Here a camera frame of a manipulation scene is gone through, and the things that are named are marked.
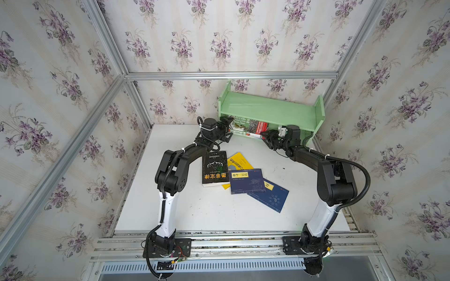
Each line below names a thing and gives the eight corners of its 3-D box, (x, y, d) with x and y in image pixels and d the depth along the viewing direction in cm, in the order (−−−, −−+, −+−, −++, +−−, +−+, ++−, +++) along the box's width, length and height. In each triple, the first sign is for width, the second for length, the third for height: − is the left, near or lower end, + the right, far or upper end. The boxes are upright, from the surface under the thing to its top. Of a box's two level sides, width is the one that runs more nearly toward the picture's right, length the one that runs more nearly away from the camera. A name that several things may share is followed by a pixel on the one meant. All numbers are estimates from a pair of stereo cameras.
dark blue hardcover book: (231, 194, 90) (231, 192, 88) (228, 173, 99) (229, 170, 96) (265, 191, 92) (266, 189, 89) (259, 170, 100) (260, 168, 97)
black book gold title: (202, 186, 92) (201, 184, 90) (202, 154, 106) (201, 151, 104) (229, 184, 93) (230, 182, 91) (226, 153, 107) (226, 150, 105)
